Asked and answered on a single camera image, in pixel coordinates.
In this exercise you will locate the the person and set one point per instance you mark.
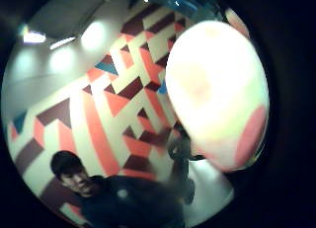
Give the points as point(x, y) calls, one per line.
point(131, 201)

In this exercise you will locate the long strip ceiling light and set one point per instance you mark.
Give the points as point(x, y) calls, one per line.
point(62, 42)

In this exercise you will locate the rectangular ceiling light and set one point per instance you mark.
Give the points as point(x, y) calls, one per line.
point(33, 37)

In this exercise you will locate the black camera stand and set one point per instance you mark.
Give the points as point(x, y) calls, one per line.
point(181, 162)

